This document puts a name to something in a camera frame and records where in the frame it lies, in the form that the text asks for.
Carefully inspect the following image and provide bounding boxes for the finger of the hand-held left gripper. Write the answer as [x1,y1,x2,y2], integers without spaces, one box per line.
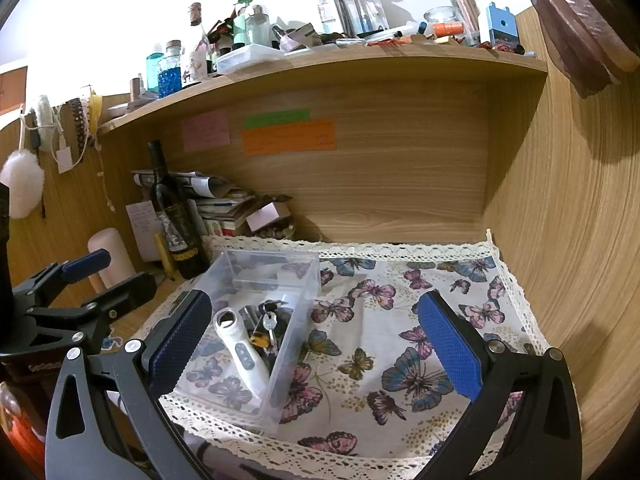
[12,249,112,311]
[25,272,158,356]

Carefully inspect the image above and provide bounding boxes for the green glass bottle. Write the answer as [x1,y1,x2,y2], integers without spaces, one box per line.
[232,0,256,49]

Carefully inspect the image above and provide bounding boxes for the clear syringe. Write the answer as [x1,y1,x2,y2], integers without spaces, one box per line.
[359,21,427,42]

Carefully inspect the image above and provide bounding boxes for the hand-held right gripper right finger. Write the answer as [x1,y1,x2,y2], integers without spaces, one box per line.
[416,289,585,480]

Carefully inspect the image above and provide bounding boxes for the clear bottle with metal cap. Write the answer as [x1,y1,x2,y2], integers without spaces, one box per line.
[247,4,272,47]

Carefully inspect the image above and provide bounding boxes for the short glass jar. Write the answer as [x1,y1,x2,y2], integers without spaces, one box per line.
[423,6,463,36]

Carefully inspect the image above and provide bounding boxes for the clear plastic box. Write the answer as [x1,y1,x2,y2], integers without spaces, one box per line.
[187,249,321,436]

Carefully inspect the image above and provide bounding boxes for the clear lidded plastic container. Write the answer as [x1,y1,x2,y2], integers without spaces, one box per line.
[215,44,284,74]

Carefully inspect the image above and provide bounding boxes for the white fluffy pom-pom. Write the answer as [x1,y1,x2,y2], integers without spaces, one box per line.
[0,152,46,221]

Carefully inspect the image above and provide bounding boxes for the red orange container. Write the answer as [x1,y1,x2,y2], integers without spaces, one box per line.
[0,380,48,480]

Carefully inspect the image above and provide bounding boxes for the white charger cable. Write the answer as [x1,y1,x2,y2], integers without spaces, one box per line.
[20,95,87,175]

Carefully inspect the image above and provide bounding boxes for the black and yellow lace trim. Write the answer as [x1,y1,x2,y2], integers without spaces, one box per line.
[64,85,104,152]

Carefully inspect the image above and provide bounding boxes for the white handheld device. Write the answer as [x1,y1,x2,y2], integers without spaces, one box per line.
[213,307,271,401]

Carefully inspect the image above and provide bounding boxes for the teal plastic bottle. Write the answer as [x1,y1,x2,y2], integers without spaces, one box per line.
[146,52,166,95]

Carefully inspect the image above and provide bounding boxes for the butterfly printed lace tablecloth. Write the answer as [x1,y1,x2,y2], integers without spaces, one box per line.
[132,230,583,480]

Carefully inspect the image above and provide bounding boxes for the bunch of keys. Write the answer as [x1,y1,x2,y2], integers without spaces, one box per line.
[250,300,291,356]

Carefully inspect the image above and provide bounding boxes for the glass bottle with blue beads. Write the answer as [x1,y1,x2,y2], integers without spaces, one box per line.
[157,41,184,97]

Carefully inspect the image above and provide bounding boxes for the dark wine bottle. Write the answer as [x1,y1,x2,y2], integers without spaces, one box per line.
[146,140,211,281]

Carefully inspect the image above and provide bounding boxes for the tall clear jar brown sticks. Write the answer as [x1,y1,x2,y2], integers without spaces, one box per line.
[444,0,482,42]

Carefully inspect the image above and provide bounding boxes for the wooden desk hutch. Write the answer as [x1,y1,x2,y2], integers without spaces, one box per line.
[0,5,640,480]

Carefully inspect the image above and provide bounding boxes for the clear plastic brush packaging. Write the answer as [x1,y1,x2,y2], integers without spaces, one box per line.
[316,0,390,37]

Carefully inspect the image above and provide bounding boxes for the stack of magazines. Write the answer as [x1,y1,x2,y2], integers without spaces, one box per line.
[131,170,296,241]

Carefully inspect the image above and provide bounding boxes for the pink sticky note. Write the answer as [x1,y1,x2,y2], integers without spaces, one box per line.
[181,110,232,153]

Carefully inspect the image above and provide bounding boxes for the orange sticky note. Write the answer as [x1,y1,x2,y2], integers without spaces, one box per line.
[241,120,336,157]

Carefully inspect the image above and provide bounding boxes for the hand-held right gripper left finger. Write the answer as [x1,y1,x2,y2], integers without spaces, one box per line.
[44,289,214,480]

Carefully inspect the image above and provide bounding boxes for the pale pink cylinder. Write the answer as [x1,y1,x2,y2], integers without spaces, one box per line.
[87,227,124,293]

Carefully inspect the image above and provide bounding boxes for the blue plastic block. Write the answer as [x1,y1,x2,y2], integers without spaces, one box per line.
[486,2,517,47]

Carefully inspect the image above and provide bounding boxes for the white paper note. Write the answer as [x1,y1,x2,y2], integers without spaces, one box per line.
[125,201,160,263]

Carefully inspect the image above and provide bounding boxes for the corked glass bottle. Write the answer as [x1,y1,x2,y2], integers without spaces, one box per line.
[188,2,212,78]

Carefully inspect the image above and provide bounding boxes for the green sticky note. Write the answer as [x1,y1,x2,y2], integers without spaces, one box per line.
[245,109,312,128]

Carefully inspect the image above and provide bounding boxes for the yellow ruler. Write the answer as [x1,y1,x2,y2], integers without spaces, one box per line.
[154,232,177,281]

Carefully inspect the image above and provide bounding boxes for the pale pink card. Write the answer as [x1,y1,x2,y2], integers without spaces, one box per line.
[245,202,281,233]

